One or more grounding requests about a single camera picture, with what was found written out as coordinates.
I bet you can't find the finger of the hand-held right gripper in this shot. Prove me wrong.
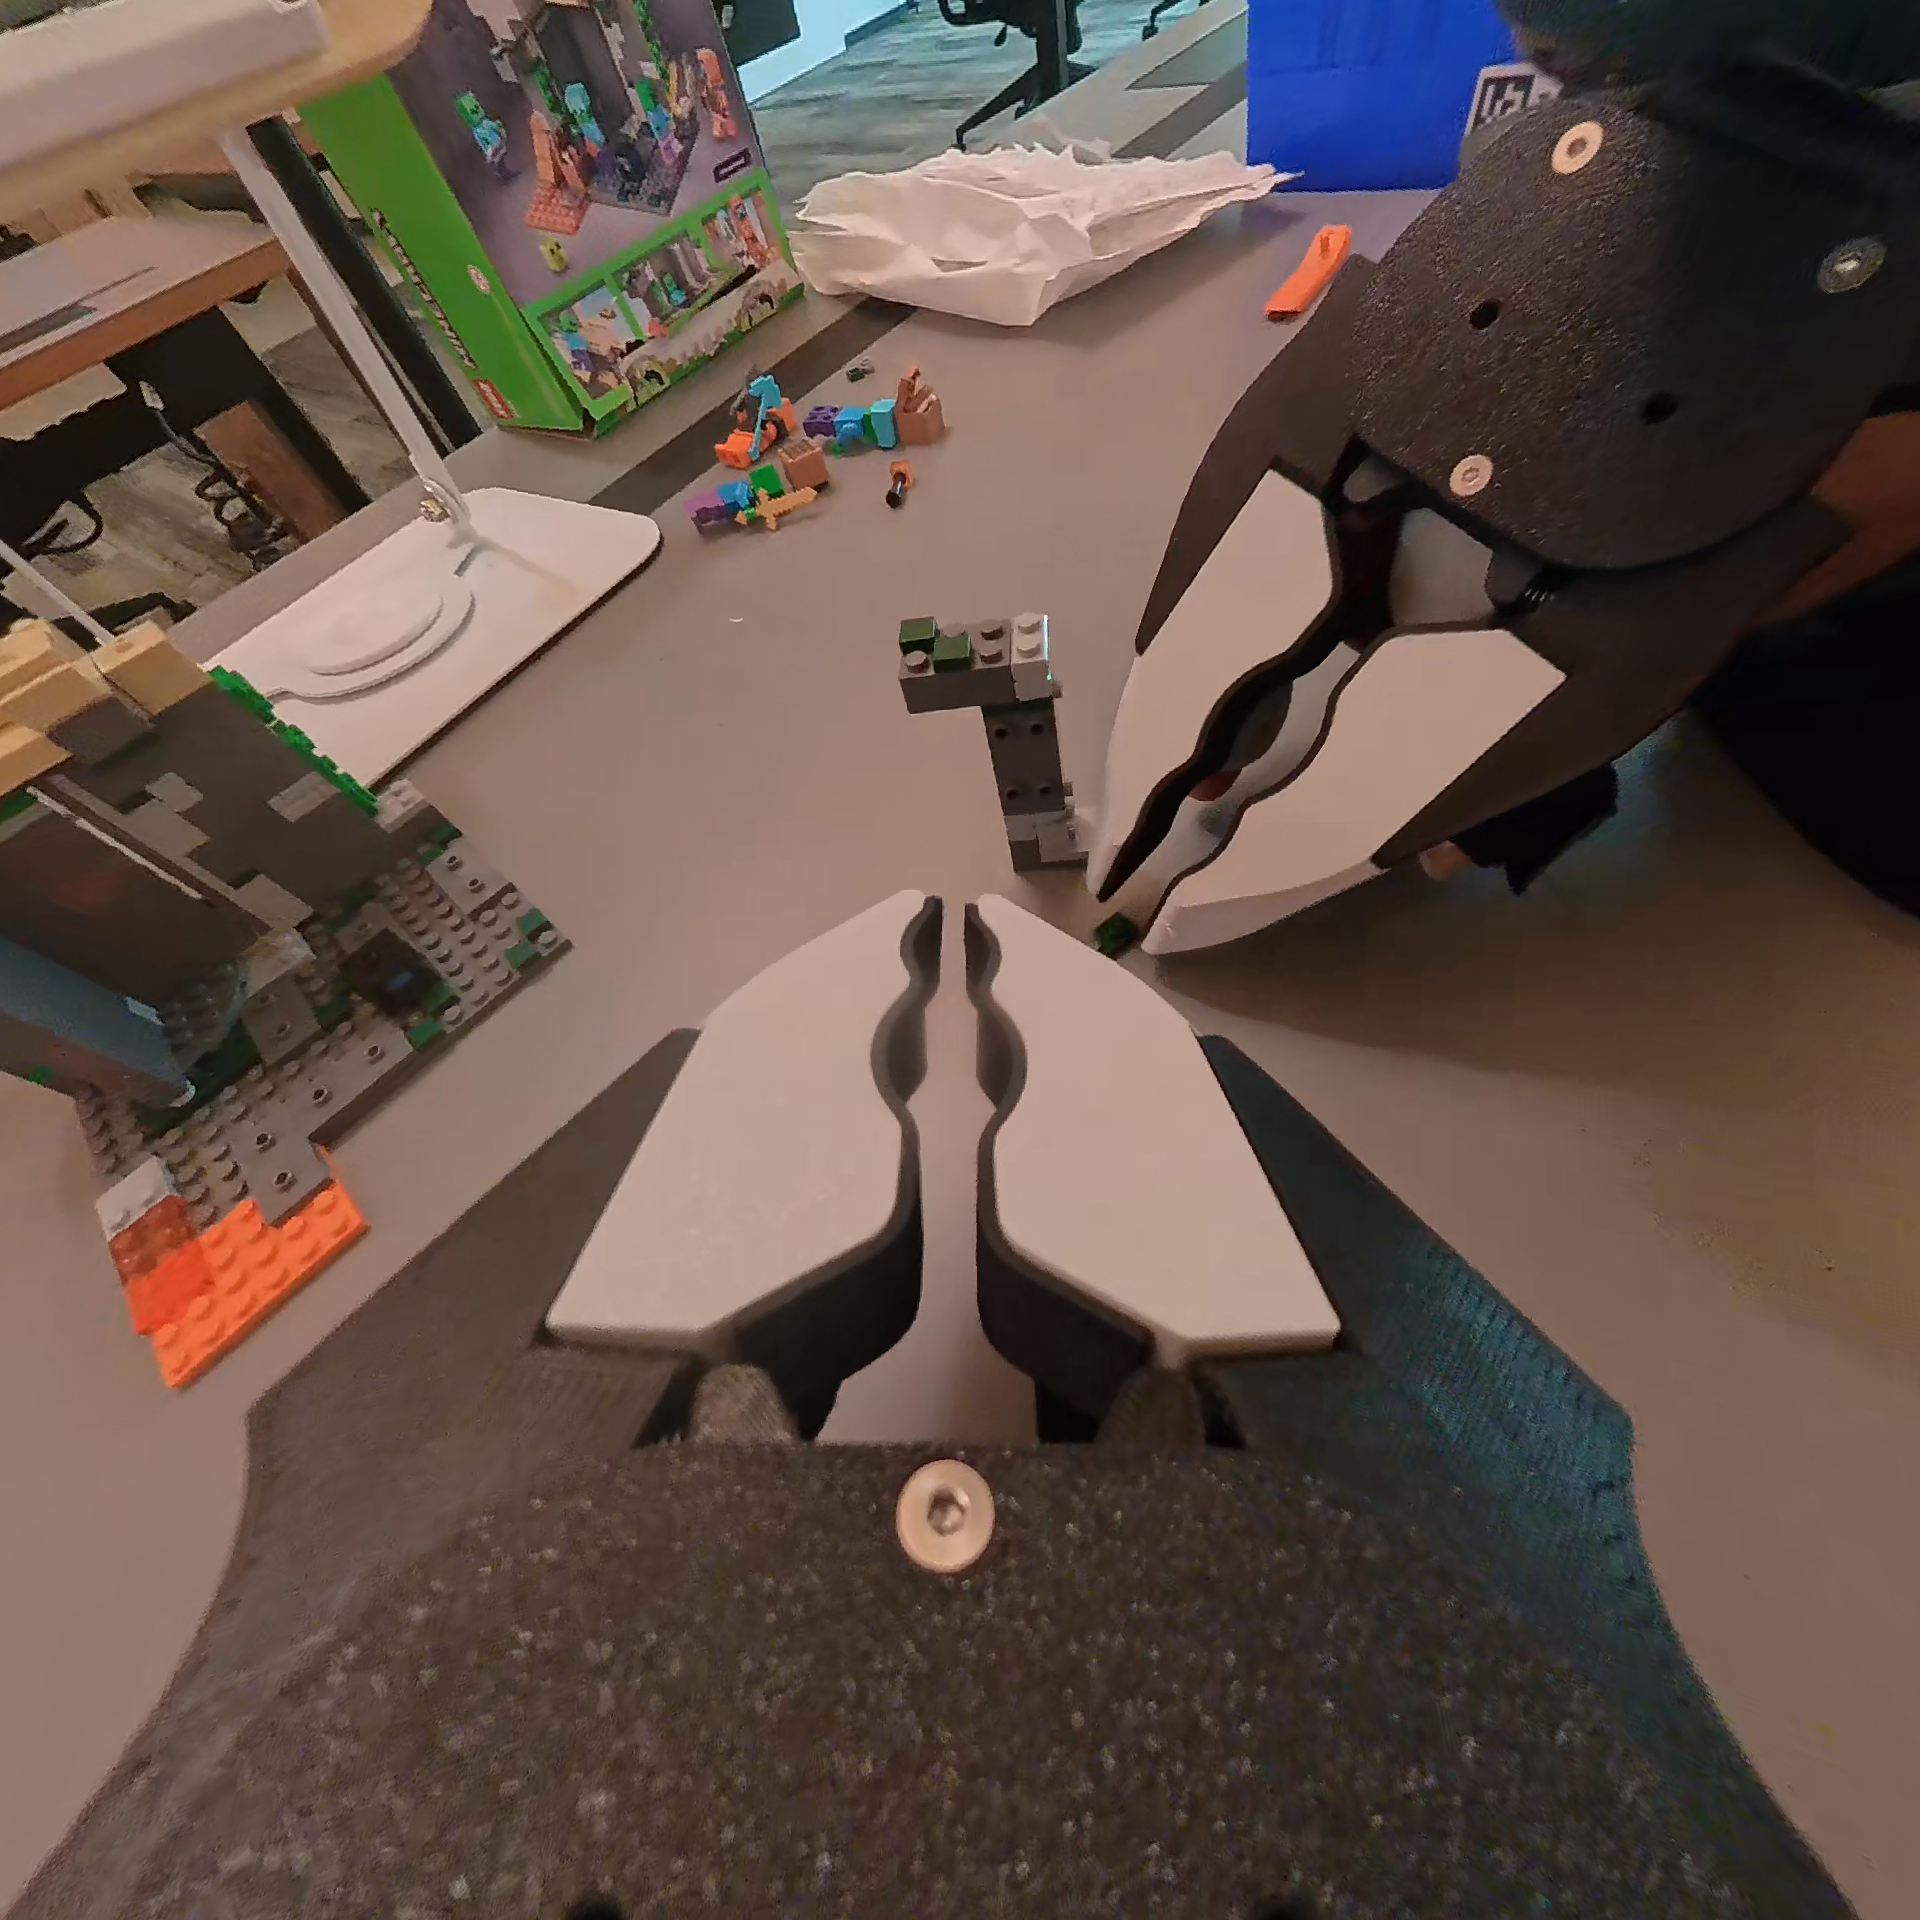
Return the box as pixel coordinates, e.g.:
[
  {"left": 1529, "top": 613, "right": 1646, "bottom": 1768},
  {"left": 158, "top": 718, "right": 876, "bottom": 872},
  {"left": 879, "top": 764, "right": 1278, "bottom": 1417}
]
[
  {"left": 1148, "top": 622, "right": 1575, "bottom": 960},
  {"left": 1095, "top": 462, "right": 1346, "bottom": 915}
]

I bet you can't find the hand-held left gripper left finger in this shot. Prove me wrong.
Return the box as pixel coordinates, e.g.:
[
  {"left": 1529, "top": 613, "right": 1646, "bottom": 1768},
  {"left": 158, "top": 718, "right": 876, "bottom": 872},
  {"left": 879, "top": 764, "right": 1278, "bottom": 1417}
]
[{"left": 542, "top": 889, "right": 940, "bottom": 1360}]

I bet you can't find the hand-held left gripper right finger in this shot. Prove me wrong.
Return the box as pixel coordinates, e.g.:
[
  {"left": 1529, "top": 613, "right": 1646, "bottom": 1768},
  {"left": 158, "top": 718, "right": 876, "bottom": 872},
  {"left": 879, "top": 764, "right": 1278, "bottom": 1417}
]
[{"left": 965, "top": 895, "right": 1346, "bottom": 1370}]

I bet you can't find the grey white brick column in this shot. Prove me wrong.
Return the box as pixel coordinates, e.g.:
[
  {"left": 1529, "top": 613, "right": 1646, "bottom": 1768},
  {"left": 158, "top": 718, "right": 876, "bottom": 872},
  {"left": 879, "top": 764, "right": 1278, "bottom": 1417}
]
[{"left": 985, "top": 683, "right": 1091, "bottom": 873}]

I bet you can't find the person's right hand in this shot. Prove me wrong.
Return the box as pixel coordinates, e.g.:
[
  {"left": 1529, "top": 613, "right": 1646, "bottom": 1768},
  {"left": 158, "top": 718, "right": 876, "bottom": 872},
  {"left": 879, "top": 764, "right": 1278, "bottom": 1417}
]
[{"left": 1763, "top": 411, "right": 1920, "bottom": 638}]

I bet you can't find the orange brick separator tool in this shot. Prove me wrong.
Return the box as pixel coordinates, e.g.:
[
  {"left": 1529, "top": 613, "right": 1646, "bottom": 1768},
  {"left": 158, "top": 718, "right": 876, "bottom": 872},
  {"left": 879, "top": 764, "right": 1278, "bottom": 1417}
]
[{"left": 1264, "top": 227, "right": 1359, "bottom": 322}]

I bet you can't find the blue plastic bin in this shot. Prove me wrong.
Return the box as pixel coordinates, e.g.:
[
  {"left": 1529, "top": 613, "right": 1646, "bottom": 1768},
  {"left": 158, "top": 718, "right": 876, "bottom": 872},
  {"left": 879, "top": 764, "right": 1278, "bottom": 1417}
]
[{"left": 1245, "top": 0, "right": 1516, "bottom": 188}]

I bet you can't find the white crumpled bag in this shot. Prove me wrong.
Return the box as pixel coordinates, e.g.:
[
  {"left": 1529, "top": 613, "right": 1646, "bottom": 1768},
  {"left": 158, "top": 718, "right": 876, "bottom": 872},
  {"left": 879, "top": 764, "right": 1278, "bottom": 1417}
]
[{"left": 790, "top": 146, "right": 1298, "bottom": 328}]

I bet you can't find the pile of colourful brick figures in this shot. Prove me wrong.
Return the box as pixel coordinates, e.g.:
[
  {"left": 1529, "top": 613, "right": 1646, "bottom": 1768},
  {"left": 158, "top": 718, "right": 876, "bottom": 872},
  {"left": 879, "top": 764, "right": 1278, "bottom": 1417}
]
[{"left": 691, "top": 366, "right": 953, "bottom": 538}]

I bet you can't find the orange brick plate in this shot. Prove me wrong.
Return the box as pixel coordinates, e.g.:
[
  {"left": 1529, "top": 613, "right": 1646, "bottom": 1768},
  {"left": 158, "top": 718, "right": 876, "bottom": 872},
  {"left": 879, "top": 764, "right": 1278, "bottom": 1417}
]
[{"left": 99, "top": 1154, "right": 375, "bottom": 1392}]

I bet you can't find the grey green brick tower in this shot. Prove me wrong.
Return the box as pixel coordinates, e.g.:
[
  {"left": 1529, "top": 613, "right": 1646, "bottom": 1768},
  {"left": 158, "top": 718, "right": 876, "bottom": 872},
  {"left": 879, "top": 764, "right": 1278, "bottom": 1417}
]
[{"left": 0, "top": 616, "right": 576, "bottom": 1206}]

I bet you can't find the white lamp base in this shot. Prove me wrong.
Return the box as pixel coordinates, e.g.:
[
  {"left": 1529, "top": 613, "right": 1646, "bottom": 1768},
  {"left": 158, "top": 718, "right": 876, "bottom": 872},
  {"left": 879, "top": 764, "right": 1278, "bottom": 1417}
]
[{"left": 196, "top": 482, "right": 667, "bottom": 791}]

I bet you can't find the green toy box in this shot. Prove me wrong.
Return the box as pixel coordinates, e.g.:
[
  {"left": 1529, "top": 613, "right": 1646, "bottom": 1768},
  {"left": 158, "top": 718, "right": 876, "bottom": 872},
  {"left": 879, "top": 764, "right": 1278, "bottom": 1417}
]
[{"left": 293, "top": 0, "right": 806, "bottom": 440}]

